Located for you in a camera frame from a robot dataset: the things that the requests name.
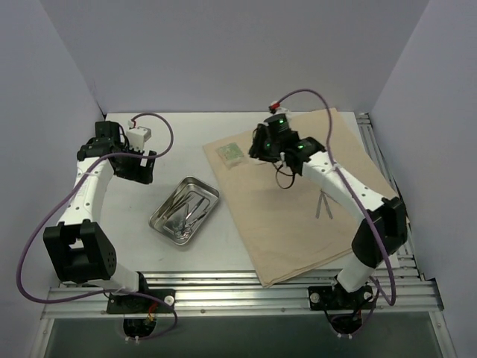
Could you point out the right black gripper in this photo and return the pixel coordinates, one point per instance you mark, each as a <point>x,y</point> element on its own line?
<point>257,145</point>

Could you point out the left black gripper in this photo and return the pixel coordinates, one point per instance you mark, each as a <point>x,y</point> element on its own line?
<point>138,170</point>

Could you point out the green gauze packet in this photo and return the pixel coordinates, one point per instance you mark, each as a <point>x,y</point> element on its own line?
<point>231,155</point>

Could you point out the steel tweezers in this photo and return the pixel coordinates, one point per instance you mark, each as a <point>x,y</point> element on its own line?
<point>183,200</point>
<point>187,209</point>
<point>169,211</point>

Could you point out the stainless steel tray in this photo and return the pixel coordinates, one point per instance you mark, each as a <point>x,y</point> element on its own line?
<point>165,227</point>

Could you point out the steel scissors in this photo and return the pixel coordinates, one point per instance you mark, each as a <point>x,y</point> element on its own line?
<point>189,224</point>
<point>179,226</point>
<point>201,207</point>

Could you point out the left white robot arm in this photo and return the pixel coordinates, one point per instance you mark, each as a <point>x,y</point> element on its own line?
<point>78,248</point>

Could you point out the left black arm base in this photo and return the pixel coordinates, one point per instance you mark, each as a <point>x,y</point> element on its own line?
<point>131,304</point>

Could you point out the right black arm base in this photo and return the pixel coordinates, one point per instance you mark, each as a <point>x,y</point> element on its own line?
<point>330,298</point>

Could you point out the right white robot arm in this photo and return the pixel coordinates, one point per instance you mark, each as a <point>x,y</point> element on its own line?
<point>380,223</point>

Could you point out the beige cloth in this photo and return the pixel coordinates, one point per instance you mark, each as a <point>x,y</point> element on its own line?
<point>277,226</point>

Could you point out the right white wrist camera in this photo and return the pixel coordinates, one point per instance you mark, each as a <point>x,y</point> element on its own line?
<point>276,108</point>

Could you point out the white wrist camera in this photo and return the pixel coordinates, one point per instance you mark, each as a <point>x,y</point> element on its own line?
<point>137,137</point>
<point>276,108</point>

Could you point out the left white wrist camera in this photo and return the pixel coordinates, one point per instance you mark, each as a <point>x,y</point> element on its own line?
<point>137,137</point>

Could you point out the right side aluminium rail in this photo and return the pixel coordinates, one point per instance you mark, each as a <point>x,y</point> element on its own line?
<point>374,149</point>

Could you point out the aluminium rail frame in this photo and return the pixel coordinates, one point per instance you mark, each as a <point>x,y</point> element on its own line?
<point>229,314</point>

